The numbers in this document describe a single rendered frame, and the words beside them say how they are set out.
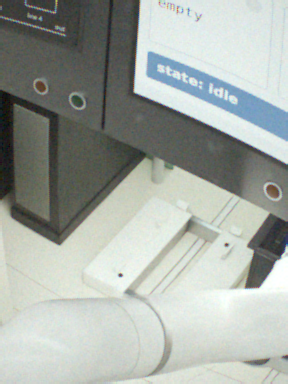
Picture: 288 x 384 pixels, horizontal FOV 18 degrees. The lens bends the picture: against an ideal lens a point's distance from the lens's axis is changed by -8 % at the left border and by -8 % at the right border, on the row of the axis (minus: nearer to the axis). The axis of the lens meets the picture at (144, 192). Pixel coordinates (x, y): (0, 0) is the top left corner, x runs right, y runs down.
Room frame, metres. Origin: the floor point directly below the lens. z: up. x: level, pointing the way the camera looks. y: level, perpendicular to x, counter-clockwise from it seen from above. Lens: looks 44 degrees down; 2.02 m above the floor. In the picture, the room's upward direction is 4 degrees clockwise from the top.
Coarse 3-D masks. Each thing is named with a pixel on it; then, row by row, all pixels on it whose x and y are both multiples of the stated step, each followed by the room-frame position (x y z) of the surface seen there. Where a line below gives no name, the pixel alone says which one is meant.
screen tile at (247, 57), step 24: (192, 0) 0.66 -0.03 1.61; (216, 0) 0.65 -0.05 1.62; (240, 0) 0.64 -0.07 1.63; (264, 0) 0.63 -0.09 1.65; (168, 24) 0.68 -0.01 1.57; (192, 24) 0.66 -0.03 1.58; (240, 24) 0.64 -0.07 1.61; (264, 24) 0.63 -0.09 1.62; (192, 48) 0.66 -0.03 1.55; (216, 48) 0.65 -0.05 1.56; (240, 48) 0.64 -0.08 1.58; (264, 48) 0.63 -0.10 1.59; (240, 72) 0.64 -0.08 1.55; (264, 72) 0.63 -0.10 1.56
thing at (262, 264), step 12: (276, 216) 0.89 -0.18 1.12; (264, 228) 0.87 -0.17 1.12; (276, 228) 0.89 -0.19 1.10; (252, 240) 0.84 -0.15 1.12; (264, 240) 0.85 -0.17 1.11; (276, 240) 0.90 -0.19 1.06; (264, 252) 0.82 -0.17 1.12; (276, 252) 0.89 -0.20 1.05; (252, 264) 0.83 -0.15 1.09; (264, 264) 0.82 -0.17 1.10; (252, 276) 0.82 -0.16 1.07; (264, 276) 0.82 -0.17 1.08; (252, 288) 0.82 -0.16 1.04
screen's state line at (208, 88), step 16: (160, 64) 0.68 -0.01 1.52; (176, 64) 0.67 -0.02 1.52; (160, 80) 0.68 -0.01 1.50; (176, 80) 0.67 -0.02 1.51; (192, 80) 0.66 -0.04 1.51; (208, 80) 0.65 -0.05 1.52; (208, 96) 0.65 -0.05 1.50; (224, 96) 0.65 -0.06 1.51; (240, 96) 0.64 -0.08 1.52; (240, 112) 0.64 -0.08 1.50; (256, 112) 0.63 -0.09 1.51; (272, 112) 0.62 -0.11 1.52; (272, 128) 0.62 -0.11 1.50
